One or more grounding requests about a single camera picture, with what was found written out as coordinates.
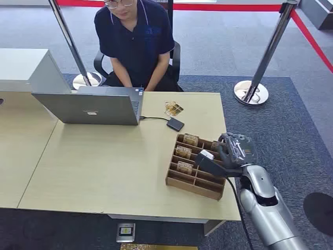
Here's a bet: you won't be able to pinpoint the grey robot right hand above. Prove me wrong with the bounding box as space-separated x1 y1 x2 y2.
218 132 258 170

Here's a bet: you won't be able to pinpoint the gold patterned card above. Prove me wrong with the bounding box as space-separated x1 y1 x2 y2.
182 133 200 147
175 145 192 160
169 103 184 117
176 160 194 176
164 101 178 114

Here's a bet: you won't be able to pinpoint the brown wooden card organizer tray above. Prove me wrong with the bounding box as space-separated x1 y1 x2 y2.
165 133 227 202

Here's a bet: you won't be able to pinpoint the small black card reader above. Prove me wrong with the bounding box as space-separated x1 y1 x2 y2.
166 117 185 132

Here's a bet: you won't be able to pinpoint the person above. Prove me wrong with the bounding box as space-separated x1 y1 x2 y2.
93 0 184 93

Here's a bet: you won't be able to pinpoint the person's glasses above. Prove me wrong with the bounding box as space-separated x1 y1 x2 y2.
104 0 135 10

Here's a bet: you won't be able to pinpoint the black office chair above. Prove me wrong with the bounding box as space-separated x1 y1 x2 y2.
93 40 182 93

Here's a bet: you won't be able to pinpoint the black round disc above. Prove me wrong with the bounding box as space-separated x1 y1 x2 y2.
303 192 333 238

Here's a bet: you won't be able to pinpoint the gold patterned strip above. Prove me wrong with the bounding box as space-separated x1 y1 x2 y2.
120 243 198 250

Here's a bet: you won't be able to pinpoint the red barrier belt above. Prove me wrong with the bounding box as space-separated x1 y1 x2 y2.
289 8 333 75
55 0 283 13

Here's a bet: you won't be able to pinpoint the black upright pole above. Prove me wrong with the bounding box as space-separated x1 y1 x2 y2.
167 0 174 34

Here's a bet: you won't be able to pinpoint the silver floor socket box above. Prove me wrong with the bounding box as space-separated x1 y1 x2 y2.
116 222 136 244

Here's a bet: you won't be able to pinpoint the grey raised platform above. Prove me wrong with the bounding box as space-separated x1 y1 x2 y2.
298 0 333 31

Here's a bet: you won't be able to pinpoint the grey laptop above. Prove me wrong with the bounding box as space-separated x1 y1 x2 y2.
32 85 145 127

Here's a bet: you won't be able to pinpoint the white grey cabinet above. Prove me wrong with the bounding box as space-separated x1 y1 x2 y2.
0 48 72 94

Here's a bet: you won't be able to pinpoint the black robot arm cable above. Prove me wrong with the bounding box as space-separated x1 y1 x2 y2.
225 177 255 250

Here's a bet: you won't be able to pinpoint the chrome stanchion post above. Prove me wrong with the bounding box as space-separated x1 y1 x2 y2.
47 0 104 91
234 0 298 107

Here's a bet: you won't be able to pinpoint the black reader cable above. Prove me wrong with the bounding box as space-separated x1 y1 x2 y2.
139 116 170 122

